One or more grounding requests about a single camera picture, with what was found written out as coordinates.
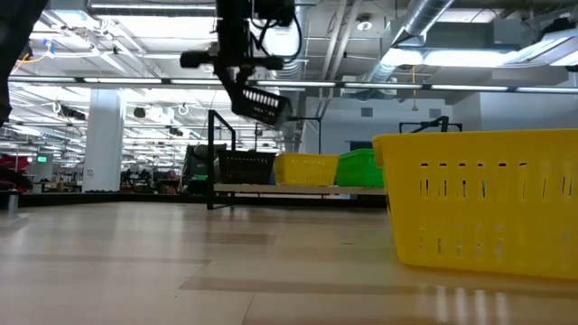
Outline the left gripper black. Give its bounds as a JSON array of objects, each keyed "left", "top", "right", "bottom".
[{"left": 179, "top": 22, "right": 284, "bottom": 114}]

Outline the yellow plastic slotted basket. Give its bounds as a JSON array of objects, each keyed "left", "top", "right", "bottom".
[
  {"left": 273, "top": 152, "right": 340, "bottom": 187},
  {"left": 372, "top": 128, "right": 578, "bottom": 281}
]

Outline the black bulky equipment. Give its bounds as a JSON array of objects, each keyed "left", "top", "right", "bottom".
[{"left": 182, "top": 144, "right": 227, "bottom": 196}]

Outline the white square pillar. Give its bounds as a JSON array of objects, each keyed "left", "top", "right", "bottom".
[{"left": 82, "top": 88, "right": 126, "bottom": 193}]

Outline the person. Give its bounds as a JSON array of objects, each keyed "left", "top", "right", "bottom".
[{"left": 0, "top": 153, "right": 33, "bottom": 193}]

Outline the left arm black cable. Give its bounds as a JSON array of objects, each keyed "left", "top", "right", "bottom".
[{"left": 250, "top": 13, "right": 303, "bottom": 63}]

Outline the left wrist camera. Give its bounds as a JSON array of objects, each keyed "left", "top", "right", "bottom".
[{"left": 252, "top": 0, "right": 297, "bottom": 27}]

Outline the black background station frame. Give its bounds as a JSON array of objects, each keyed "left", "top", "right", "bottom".
[
  {"left": 398, "top": 120, "right": 464, "bottom": 135},
  {"left": 288, "top": 116, "right": 322, "bottom": 154}
]

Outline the long ceiling light rail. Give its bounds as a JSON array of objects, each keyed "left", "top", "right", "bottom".
[{"left": 0, "top": 75, "right": 578, "bottom": 94}]

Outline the yellow hanging cord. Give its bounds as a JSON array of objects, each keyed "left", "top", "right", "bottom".
[{"left": 409, "top": 65, "right": 419, "bottom": 112}]

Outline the narrow silver spiral duct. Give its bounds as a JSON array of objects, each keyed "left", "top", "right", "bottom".
[{"left": 360, "top": 0, "right": 456, "bottom": 89}]

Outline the gray metal post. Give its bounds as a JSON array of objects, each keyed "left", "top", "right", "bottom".
[{"left": 5, "top": 189, "right": 21, "bottom": 217}]

